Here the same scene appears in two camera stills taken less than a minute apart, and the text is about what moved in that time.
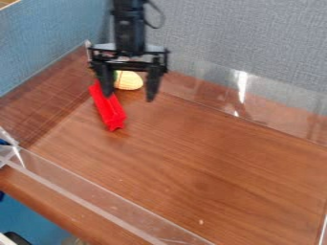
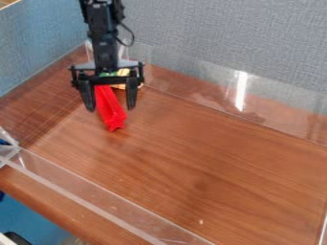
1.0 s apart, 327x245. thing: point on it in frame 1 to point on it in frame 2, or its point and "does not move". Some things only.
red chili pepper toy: [109, 105] does not move
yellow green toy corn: [128, 79] does not move
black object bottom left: [18, 240] does not move
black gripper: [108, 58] to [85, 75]
